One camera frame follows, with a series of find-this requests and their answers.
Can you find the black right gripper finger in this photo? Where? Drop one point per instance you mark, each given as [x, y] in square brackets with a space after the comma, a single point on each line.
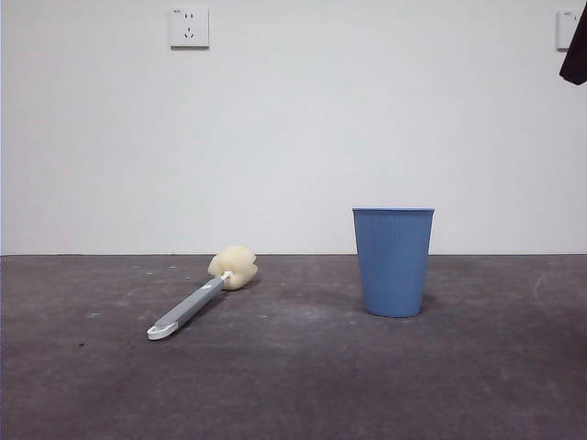
[579, 55]

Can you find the blue ribbed plastic cup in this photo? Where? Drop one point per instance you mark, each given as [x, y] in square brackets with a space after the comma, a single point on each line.
[393, 266]

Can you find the white wall socket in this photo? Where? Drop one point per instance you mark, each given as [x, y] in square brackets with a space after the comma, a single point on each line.
[190, 27]
[565, 32]

